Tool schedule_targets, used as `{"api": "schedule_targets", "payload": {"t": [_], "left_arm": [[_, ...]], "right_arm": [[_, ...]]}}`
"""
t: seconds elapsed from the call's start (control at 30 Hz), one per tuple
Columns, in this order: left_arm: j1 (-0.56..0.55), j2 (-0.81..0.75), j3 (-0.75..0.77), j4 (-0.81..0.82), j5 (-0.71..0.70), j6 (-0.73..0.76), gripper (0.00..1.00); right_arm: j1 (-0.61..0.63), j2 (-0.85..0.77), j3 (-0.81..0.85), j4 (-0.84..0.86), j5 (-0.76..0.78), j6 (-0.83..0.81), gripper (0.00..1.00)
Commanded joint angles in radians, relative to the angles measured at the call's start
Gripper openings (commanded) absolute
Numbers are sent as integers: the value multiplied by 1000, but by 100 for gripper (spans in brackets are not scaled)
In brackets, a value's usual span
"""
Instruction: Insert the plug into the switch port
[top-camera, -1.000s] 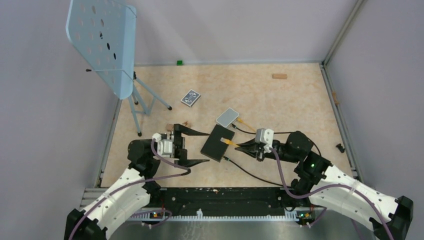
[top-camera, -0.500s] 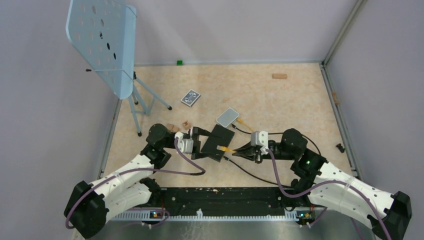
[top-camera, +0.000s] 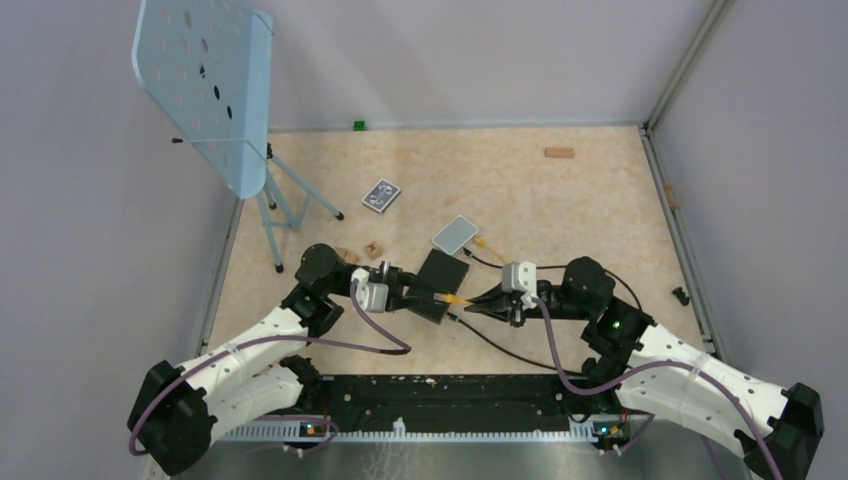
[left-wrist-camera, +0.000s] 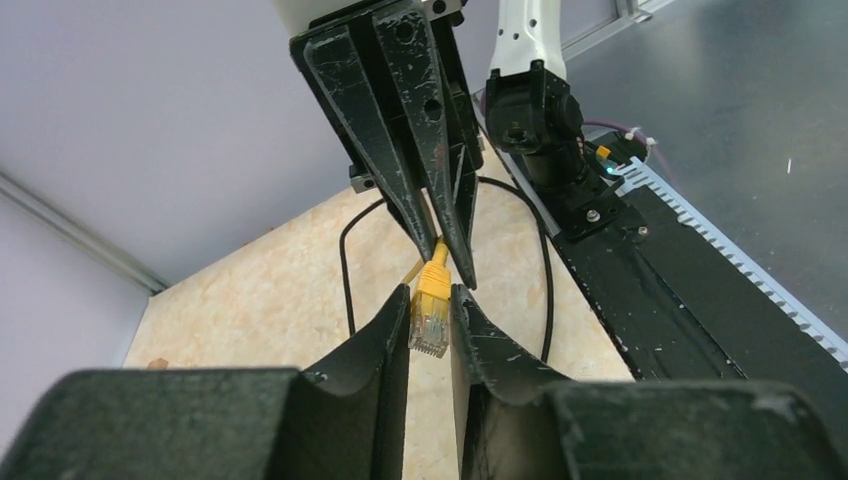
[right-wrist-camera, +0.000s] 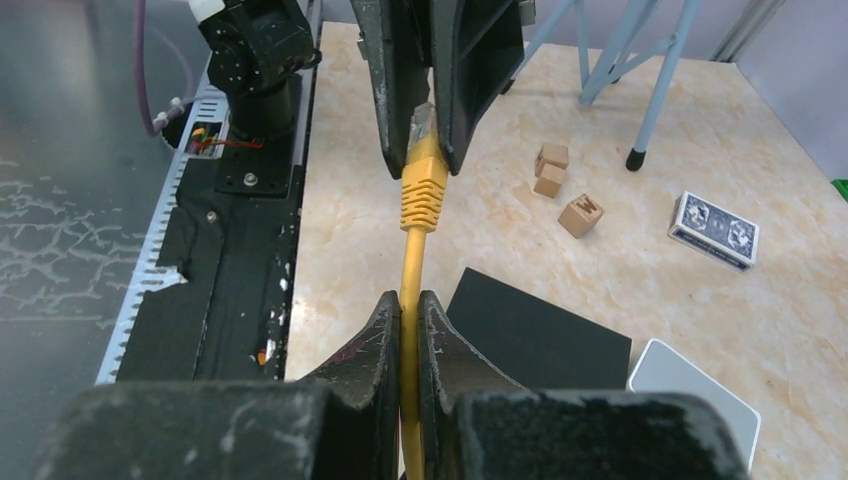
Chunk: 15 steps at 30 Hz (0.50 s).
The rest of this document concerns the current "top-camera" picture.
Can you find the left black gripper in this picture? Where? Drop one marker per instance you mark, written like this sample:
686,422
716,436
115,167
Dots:
397,280

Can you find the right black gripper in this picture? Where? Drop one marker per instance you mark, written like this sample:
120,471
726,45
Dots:
512,310

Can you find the black network switch box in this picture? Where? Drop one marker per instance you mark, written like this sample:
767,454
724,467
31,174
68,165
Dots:
439,273

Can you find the grey card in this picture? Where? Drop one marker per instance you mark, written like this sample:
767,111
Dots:
455,235

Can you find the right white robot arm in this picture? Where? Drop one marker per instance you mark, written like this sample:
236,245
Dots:
775,430

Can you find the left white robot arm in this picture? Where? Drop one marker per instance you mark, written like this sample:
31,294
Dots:
181,410

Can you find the blue playing card deck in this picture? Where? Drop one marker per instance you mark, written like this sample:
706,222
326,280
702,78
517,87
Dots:
381,196

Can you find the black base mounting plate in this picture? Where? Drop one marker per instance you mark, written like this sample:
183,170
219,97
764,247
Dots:
452,403

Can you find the long wooden block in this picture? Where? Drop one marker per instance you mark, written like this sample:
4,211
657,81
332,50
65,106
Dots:
559,152

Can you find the small black clip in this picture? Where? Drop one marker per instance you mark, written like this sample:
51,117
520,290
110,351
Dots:
681,295

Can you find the light blue music stand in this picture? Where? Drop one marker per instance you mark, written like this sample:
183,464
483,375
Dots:
207,66

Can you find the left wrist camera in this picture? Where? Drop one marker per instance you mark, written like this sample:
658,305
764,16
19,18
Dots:
368,296

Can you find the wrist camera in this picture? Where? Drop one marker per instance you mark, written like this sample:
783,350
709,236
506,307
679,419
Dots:
520,278
368,296

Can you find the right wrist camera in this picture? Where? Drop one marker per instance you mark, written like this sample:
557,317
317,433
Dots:
520,278

